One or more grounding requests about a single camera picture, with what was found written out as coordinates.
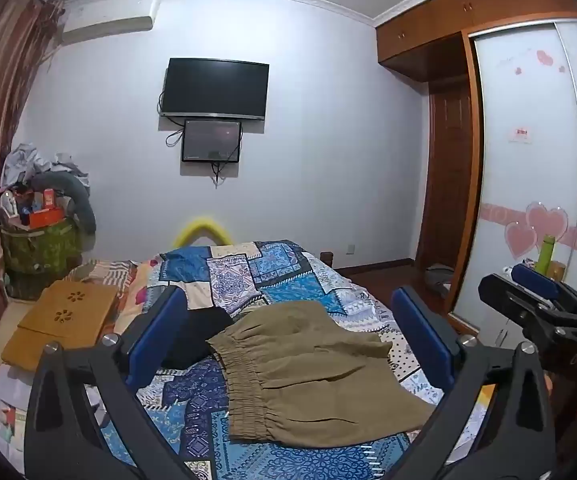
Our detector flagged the khaki olive pants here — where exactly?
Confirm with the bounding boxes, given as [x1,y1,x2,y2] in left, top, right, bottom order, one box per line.
[208,301,433,448]

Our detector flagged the wooden wardrobe with sliding doors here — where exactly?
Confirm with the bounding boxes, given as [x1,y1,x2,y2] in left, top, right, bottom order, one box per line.
[376,0,577,346]

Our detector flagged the small black wall monitor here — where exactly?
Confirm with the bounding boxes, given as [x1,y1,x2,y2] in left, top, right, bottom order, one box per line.
[181,119,242,164]

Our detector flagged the brown wooden door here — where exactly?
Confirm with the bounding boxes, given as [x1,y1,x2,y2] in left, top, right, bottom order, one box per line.
[416,77,471,270]

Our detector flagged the orange patterned blanket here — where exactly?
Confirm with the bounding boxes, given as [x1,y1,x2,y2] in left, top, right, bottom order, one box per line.
[66,256,164,334]

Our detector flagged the orange box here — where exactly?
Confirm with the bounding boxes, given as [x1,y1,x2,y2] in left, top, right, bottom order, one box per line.
[29,207,65,230]

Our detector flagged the green bottle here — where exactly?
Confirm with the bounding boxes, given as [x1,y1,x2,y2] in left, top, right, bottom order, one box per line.
[535,234,556,275]

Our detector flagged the white papers pile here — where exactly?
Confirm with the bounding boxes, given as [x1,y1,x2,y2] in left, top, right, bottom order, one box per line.
[0,364,34,474]

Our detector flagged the blue patchwork bedspread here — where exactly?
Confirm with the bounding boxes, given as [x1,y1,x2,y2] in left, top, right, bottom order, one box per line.
[98,238,490,480]

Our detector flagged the white air conditioner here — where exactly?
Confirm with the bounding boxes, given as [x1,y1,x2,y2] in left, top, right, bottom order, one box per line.
[61,15,154,44]

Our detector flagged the black wall television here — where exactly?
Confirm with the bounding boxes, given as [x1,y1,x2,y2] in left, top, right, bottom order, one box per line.
[159,58,270,120]

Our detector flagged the grey plush pillow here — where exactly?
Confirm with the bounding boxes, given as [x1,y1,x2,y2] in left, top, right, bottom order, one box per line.
[30,171,96,236]

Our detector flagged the black folded pants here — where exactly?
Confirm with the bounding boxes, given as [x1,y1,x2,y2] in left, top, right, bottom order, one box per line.
[162,308,233,370]

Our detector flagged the yellow curved object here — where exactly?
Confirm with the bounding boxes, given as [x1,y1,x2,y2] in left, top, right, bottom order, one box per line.
[172,217,233,248]

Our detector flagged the wooden lap desk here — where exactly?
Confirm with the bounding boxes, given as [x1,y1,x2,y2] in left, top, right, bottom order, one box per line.
[1,280,119,372]

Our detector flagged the green laundry basket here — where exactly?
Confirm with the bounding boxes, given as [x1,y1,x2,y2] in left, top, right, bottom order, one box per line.
[0,219,82,300]

